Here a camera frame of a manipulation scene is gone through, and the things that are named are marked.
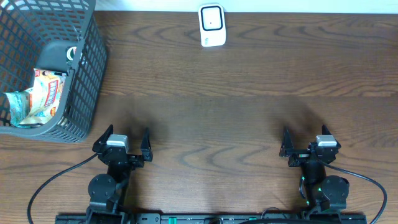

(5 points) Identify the cream wet wipes pack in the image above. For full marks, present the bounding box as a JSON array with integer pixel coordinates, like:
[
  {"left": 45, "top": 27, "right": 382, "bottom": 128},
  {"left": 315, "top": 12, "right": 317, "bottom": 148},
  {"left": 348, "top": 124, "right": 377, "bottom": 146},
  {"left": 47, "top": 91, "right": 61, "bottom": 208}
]
[{"left": 19, "top": 68, "right": 67, "bottom": 126}]

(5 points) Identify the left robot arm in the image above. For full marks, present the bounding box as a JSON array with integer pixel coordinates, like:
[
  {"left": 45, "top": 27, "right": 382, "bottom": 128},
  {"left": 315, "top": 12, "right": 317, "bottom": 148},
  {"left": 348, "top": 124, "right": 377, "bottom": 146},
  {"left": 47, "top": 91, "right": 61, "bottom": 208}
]
[{"left": 86, "top": 125, "right": 153, "bottom": 223}]

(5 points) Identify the dark grey plastic mesh basket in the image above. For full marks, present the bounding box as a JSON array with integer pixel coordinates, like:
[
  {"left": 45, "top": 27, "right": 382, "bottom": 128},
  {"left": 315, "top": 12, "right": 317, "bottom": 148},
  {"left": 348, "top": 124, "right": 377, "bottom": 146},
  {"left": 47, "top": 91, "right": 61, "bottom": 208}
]
[{"left": 1, "top": 0, "right": 107, "bottom": 143}]

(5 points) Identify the teal wipes pack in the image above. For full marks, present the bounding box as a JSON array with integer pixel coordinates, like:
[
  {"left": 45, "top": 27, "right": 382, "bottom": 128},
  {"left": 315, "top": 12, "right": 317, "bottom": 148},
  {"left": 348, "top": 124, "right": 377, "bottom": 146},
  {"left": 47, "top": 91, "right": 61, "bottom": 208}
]
[{"left": 5, "top": 88, "right": 33, "bottom": 128}]

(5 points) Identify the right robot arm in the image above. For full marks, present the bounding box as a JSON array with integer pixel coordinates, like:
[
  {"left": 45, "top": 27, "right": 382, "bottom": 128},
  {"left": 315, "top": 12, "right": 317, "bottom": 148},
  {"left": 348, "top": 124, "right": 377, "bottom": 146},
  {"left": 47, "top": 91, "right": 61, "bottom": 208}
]
[{"left": 279, "top": 125, "right": 349, "bottom": 220}]

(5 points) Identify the dark green round-logo box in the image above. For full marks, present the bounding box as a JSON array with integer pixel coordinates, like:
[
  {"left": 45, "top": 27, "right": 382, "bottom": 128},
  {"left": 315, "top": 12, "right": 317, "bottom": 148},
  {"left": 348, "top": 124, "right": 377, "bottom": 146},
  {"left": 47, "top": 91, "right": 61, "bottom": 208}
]
[{"left": 66, "top": 46, "right": 77, "bottom": 65}]

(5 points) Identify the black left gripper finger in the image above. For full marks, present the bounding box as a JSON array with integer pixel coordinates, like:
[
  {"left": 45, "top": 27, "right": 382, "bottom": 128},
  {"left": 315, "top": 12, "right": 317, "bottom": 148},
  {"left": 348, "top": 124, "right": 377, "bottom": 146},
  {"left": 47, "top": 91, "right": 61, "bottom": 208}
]
[
  {"left": 140, "top": 128, "right": 153, "bottom": 162},
  {"left": 92, "top": 124, "right": 113, "bottom": 153}
]

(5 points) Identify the white barcode scanner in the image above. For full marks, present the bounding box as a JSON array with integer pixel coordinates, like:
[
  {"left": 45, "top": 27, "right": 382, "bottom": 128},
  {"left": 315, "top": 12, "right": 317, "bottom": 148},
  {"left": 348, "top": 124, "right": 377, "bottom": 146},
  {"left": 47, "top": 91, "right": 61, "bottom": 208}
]
[{"left": 198, "top": 4, "right": 226, "bottom": 47}]

